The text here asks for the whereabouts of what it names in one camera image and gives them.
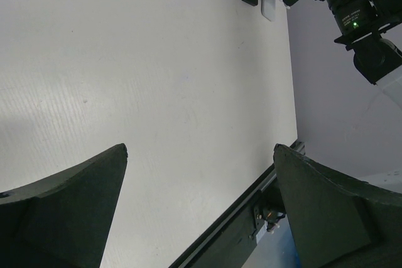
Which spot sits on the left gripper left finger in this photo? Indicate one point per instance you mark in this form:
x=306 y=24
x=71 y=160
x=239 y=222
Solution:
x=63 y=220

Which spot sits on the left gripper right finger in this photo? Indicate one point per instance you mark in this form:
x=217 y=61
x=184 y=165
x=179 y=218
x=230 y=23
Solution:
x=339 y=221

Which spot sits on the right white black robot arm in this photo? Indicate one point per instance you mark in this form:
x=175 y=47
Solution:
x=362 y=24

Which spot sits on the aluminium front rail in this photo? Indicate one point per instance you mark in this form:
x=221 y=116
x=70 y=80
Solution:
x=283 y=154

